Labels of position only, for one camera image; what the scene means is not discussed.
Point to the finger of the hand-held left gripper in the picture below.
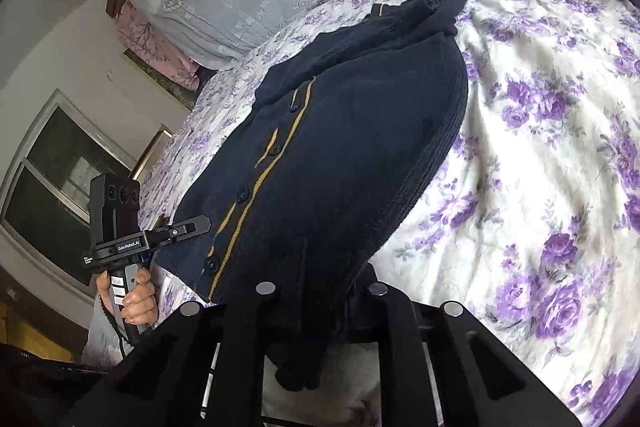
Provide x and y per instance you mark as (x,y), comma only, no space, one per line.
(185,228)

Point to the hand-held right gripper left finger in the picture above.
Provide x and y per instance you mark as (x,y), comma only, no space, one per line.
(247,324)

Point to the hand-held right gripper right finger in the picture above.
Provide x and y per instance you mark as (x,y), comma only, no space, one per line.
(395,327)

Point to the navy knit cardigan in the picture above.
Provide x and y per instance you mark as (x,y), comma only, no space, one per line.
(350,132)

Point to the person's left hand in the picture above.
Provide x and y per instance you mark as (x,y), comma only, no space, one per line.
(137,302)

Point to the window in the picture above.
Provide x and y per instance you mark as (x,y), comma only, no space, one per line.
(55,187)

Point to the wooden bedside furniture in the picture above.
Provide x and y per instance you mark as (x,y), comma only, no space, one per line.
(152,152)

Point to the green patterned cloth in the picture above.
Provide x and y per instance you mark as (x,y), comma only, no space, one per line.
(165,84)

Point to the pink floral cloth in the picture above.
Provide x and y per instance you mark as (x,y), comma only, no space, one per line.
(150,42)

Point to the dark cloth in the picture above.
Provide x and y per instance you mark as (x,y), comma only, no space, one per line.
(45,387)

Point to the purple floral bed sheet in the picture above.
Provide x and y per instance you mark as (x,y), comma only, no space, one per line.
(525,132)

